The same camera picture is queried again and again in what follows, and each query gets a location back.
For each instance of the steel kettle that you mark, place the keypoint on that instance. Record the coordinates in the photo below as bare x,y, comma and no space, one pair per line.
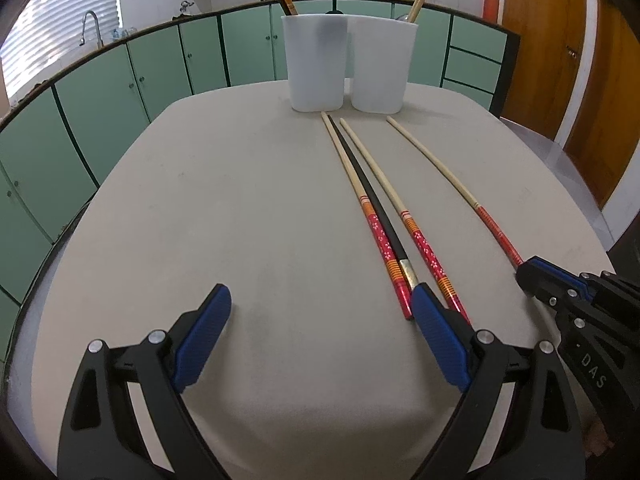
185,8

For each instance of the bottles beside sink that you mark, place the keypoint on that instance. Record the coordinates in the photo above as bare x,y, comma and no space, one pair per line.
122,33

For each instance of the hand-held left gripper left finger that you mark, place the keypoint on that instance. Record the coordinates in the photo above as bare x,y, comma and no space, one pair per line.
202,340

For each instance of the wooden door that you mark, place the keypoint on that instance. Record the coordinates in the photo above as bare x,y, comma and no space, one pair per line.
610,110
540,35

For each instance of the white two-compartment utensil holder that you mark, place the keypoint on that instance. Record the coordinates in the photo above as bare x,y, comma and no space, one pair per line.
320,70

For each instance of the green base cabinets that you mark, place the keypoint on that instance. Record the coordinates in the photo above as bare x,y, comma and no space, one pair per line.
100,110

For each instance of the orange thermos flask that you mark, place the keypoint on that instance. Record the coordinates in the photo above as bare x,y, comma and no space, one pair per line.
491,4

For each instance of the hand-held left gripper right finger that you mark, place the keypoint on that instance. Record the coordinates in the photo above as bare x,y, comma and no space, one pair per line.
440,345

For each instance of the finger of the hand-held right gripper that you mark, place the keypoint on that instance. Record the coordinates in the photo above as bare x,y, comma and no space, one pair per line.
540,287
555,270

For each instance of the chrome kitchen faucet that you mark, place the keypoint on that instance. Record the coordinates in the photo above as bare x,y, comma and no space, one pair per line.
90,12

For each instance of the white window blinds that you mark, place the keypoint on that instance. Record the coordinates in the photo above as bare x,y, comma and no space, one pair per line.
65,10

